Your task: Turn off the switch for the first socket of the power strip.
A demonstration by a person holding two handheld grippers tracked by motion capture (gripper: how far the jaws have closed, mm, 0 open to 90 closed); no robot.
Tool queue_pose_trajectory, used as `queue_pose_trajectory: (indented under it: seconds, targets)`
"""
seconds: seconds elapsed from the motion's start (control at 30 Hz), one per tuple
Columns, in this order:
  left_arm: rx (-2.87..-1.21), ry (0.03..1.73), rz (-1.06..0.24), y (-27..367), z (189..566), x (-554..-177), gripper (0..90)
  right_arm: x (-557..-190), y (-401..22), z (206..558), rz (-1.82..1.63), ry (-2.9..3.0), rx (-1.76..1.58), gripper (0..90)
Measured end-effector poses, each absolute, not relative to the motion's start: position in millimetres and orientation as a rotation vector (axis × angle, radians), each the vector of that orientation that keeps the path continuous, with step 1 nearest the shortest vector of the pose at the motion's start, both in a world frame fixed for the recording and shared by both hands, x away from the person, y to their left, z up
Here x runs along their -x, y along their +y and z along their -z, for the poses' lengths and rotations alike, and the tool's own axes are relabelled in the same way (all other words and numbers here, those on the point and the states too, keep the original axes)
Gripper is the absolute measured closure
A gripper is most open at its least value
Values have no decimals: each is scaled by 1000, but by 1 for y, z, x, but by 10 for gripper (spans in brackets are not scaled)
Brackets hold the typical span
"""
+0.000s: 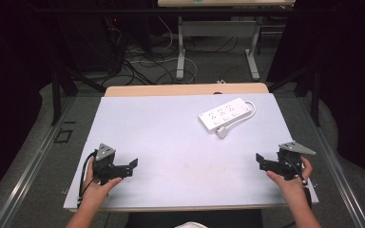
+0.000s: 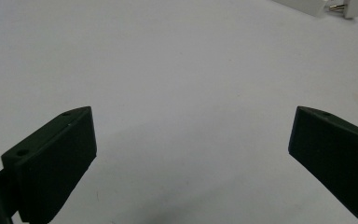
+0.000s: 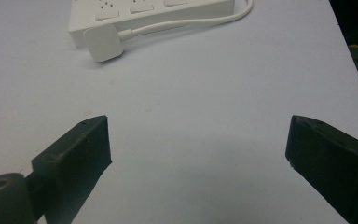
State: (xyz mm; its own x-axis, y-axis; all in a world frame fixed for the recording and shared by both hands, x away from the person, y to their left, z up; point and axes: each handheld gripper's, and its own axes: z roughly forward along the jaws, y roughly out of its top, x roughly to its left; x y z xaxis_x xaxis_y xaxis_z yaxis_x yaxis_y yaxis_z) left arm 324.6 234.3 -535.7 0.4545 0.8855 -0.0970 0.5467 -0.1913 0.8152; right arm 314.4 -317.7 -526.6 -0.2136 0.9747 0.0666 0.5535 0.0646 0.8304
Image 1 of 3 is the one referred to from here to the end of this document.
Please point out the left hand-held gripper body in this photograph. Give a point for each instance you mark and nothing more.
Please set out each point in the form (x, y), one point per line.
(105, 164)

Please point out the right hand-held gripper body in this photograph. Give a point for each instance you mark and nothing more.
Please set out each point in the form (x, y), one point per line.
(289, 163)

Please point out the person's right hand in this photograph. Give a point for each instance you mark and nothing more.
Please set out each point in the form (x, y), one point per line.
(293, 186)

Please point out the person's left hand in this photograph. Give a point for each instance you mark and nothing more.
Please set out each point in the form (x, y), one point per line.
(95, 191)

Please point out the white table mat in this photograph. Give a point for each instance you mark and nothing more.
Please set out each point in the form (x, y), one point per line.
(177, 164)

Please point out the white plug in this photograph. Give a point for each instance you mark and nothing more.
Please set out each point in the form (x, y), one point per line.
(221, 132)

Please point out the person's dark clothing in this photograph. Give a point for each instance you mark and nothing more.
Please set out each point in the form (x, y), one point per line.
(158, 220)

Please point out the white power strip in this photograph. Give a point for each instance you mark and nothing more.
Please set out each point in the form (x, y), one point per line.
(223, 114)

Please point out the black metal stand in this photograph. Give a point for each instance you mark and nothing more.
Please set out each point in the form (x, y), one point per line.
(57, 91)
(315, 91)

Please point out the wooden table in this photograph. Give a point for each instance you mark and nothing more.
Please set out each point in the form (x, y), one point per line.
(183, 89)

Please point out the dark computer tower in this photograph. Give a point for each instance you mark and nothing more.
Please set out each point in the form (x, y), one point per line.
(99, 44)

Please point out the white desk with metal legs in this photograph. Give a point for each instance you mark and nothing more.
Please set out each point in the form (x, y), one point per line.
(217, 28)

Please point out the black horizontal bar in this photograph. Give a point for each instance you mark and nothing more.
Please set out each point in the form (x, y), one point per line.
(139, 10)

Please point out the aluminium floor rail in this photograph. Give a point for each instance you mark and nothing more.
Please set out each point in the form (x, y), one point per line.
(336, 171)
(28, 171)

